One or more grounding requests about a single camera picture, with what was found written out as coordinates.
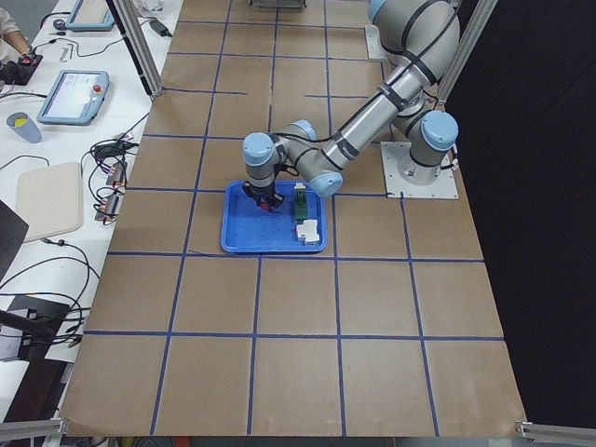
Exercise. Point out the aluminium frame post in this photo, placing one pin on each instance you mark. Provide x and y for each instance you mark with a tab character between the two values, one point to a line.
124	14

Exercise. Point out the blue plastic tray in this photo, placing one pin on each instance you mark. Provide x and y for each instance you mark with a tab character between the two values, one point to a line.
249	229

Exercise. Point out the beige pad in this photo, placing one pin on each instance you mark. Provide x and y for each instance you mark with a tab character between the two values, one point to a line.
50	200

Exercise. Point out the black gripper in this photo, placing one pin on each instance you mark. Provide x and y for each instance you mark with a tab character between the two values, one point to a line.
262	196

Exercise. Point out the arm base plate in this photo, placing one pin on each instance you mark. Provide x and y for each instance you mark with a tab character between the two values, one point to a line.
406	179
375	50

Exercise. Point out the black power adapter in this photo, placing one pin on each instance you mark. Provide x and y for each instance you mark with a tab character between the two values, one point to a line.
159	28

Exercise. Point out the grey plastic cup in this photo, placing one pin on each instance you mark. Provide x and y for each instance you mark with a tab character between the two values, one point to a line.
24	127

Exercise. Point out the white circuit breaker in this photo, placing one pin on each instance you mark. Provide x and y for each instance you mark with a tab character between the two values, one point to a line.
307	232

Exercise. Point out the blue teach pendant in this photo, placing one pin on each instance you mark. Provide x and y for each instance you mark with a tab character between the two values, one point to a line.
75	98
90	16

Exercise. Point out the green terminal block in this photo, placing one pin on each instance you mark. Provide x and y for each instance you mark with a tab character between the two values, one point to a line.
300	202

